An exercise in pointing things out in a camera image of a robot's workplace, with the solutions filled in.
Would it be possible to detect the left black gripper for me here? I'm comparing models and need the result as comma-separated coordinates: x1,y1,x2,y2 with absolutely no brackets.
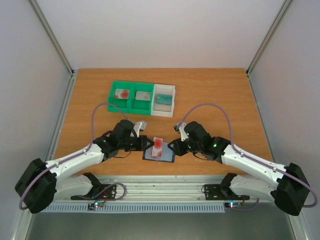
119,135,155,152

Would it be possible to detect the red backed card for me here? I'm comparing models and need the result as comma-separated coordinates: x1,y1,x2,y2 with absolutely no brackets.
151,137,163,157

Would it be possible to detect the dark blue card holder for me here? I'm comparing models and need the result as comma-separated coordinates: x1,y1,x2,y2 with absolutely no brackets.
142,142,175,163

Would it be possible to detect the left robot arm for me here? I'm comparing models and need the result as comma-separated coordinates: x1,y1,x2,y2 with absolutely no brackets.
14,119,154,214

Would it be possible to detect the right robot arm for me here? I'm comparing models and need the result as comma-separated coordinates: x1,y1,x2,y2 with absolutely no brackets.
167,121,310,216

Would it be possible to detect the teal card stack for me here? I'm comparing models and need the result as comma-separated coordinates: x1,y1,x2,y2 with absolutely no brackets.
155,94,173,106

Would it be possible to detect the grey bird card stack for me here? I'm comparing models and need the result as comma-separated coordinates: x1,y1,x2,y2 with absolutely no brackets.
134,91,152,102

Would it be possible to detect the red circle card stack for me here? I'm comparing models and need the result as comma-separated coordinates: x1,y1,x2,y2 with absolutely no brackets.
114,88,130,100

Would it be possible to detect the middle green bin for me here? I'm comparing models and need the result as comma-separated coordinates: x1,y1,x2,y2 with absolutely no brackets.
128,82,154,115

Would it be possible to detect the green bin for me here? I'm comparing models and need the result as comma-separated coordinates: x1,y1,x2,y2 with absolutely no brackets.
128,82,154,115
107,81,133,113

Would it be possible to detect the white bin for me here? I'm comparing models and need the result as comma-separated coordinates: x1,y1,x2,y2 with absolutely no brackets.
150,84,176,118

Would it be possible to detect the left green bin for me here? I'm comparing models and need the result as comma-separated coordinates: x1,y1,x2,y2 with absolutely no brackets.
107,81,133,113

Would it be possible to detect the right circuit board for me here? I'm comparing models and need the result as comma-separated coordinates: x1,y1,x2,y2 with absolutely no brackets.
224,201,242,209

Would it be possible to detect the circuit board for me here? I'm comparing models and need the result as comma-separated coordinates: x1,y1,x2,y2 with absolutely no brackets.
224,201,242,209
87,202,104,211

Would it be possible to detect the left circuit board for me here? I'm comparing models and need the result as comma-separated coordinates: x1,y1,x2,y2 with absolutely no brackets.
87,202,104,211

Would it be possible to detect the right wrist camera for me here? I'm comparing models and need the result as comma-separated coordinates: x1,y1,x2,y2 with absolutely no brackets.
174,122,189,142

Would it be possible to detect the aluminium rail frame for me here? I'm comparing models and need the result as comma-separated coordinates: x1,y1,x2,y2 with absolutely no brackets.
42,174,298,204

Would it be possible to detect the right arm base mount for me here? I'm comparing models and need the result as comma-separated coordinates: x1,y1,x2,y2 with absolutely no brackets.
201,184,250,201

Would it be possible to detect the grey slotted cable duct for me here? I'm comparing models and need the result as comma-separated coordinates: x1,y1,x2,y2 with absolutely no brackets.
43,202,225,214

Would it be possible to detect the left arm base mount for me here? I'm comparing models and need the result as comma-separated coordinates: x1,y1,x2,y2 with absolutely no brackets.
70,184,117,201

